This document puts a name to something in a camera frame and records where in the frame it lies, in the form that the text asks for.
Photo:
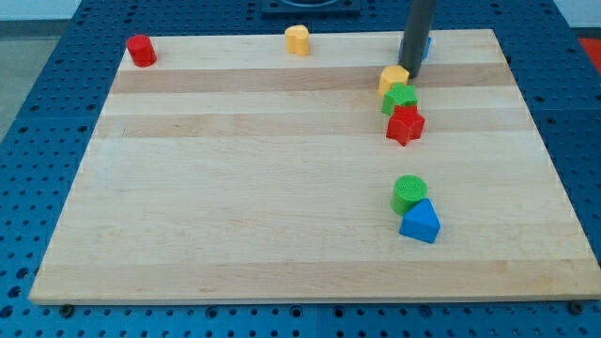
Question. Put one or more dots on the blue cube block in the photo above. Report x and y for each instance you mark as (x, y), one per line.
(425, 52)

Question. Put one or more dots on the yellow heart block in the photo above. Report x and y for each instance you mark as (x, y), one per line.
(297, 40)

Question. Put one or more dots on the wooden board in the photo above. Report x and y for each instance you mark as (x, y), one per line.
(232, 171)

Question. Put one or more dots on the green cylinder block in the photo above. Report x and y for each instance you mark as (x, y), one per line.
(408, 191)

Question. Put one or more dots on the red star block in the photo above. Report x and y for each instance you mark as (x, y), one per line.
(405, 124)

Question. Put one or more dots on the green star block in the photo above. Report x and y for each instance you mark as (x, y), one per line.
(401, 95)

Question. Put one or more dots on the yellow hexagon block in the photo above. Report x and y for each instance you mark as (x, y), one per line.
(392, 75)

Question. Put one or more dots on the blue triangle block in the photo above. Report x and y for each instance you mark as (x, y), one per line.
(421, 222)

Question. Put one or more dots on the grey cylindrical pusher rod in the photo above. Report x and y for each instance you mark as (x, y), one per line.
(419, 22)

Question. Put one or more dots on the red cylinder block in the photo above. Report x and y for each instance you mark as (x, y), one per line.
(141, 51)

